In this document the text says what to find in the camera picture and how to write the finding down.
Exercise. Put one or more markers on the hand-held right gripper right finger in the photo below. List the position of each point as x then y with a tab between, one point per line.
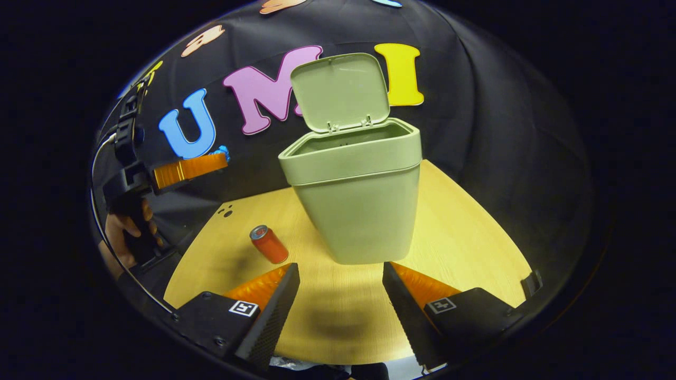
409	311

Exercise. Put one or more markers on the small black clamp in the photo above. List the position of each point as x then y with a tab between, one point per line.
531	284

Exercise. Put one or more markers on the wooden desktop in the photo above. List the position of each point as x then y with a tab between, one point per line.
475	243

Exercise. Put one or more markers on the black backdrop cloth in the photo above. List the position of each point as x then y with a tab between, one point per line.
501	116

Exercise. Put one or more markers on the green desktop garbage bin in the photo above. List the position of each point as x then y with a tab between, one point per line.
359	200

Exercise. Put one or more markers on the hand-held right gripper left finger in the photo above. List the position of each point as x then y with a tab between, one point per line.
274	311

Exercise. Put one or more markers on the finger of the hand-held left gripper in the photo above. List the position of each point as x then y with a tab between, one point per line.
190	170

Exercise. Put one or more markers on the red pop can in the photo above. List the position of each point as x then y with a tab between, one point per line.
270	245

